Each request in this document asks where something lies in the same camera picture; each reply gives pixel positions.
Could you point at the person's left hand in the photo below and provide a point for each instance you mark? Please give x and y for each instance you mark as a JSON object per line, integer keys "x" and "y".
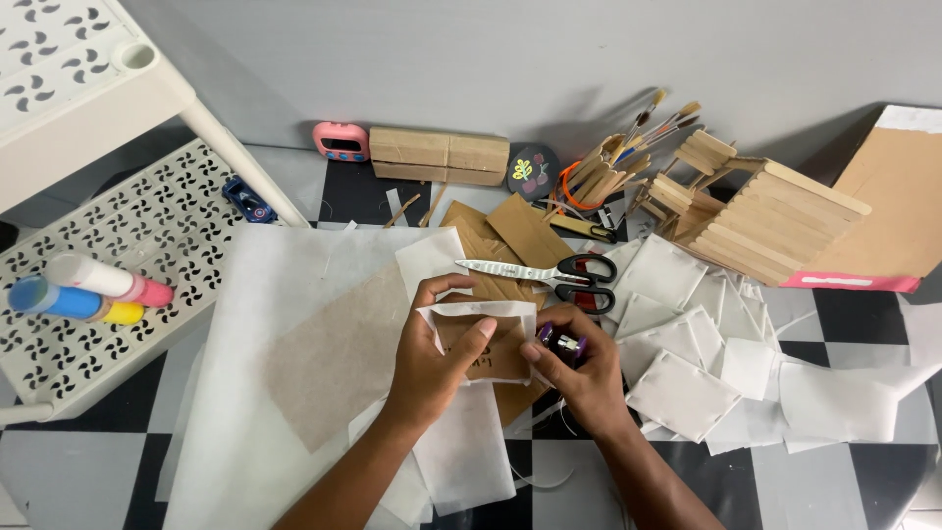
{"x": 423, "y": 368}

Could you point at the person's right hand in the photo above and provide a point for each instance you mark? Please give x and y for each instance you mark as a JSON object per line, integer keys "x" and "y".
{"x": 596, "y": 383}

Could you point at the small purple stapler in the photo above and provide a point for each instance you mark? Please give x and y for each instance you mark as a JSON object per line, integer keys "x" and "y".
{"x": 565, "y": 344}

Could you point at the fabric-wrapped cardboard piece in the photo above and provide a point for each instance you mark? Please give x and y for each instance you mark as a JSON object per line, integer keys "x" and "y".
{"x": 497, "y": 353}

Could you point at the small red object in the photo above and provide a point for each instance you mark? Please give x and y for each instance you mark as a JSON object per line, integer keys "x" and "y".
{"x": 585, "y": 300}

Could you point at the brown paper sheet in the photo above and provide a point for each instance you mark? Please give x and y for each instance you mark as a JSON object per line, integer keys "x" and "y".
{"x": 338, "y": 353}

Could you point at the white fabric rectangle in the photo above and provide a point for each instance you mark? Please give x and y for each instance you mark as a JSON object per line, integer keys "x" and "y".
{"x": 467, "y": 449}

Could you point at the small white fabric piece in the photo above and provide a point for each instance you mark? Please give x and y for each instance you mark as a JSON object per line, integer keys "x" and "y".
{"x": 430, "y": 261}

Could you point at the pile of white wrapped squares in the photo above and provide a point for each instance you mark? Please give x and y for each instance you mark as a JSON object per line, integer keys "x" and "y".
{"x": 699, "y": 353}

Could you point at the corrugated cardboard piece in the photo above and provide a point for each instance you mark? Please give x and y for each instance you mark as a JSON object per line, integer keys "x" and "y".
{"x": 478, "y": 239}

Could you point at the yellow and black utility knife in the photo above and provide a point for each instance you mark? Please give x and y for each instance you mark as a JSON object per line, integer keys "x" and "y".
{"x": 585, "y": 227}

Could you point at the thin wooden stick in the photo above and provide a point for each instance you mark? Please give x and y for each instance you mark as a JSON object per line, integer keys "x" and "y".
{"x": 401, "y": 211}
{"x": 433, "y": 206}

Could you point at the flat brown cardboard piece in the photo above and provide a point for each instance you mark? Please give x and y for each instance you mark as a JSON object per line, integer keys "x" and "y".
{"x": 526, "y": 232}

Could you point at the large white fabric sheet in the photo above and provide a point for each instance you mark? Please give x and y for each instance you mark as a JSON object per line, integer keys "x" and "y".
{"x": 257, "y": 412}

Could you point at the popsicle stick holder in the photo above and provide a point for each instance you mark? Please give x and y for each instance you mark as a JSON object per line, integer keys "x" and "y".
{"x": 600, "y": 177}

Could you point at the brown cardboard block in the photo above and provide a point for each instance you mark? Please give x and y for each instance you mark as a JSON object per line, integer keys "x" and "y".
{"x": 438, "y": 154}

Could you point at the popsicle stick chair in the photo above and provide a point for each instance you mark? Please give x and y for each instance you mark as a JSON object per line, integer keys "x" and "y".
{"x": 681, "y": 184}

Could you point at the black painted stone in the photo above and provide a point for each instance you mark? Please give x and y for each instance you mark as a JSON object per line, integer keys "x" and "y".
{"x": 532, "y": 172}

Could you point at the popsicle stick staircase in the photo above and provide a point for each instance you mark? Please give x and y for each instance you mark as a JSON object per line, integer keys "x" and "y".
{"x": 773, "y": 221}

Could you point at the pink digital timer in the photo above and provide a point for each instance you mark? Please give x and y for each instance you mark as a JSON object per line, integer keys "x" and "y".
{"x": 341, "y": 141}

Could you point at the blue toy car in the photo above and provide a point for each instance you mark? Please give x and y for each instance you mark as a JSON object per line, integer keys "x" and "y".
{"x": 249, "y": 200}

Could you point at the bunch of paint brushes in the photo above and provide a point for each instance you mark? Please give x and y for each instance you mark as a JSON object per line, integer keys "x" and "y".
{"x": 659, "y": 121}

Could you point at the white bottle with pink cap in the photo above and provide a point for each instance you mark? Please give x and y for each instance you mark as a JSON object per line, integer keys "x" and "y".
{"x": 103, "y": 278}

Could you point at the cardboard box with pink edge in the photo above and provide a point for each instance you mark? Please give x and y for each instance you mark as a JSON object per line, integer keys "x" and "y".
{"x": 894, "y": 199}

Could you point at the blue bottle with yellow cap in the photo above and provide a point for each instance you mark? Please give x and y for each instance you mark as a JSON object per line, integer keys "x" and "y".
{"x": 62, "y": 300}

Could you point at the white plastic shelf rack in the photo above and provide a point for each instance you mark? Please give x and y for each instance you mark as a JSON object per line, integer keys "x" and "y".
{"x": 88, "y": 147}

